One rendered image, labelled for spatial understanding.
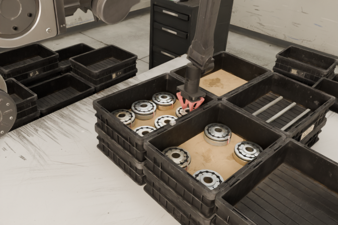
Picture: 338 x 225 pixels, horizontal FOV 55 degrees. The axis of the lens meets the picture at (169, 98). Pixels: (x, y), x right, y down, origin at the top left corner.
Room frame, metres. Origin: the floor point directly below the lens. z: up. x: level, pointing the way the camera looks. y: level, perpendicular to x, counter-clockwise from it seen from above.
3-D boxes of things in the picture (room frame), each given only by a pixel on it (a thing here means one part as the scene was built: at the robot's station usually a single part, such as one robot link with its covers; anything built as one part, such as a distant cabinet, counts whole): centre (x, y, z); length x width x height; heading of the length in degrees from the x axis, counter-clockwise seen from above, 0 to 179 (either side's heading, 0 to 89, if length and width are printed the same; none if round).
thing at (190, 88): (1.08, -0.08, 0.99); 0.10 x 0.07 x 0.07; 40
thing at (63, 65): (2.37, 0.79, 0.31); 0.40 x 0.30 x 0.34; 141
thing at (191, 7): (2.83, -0.15, 0.45); 0.60 x 0.45 x 0.90; 141
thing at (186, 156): (0.82, -0.04, 0.86); 0.10 x 0.10 x 0.01
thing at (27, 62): (2.06, 1.05, 0.37); 0.40 x 0.30 x 0.45; 141
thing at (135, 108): (1.11, 0.10, 0.86); 0.10 x 0.10 x 0.01
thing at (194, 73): (1.09, -0.09, 1.05); 0.07 x 0.06 x 0.07; 142
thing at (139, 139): (1.06, 0.05, 0.92); 0.40 x 0.30 x 0.02; 135
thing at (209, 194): (0.85, -0.17, 0.92); 0.40 x 0.30 x 0.02; 135
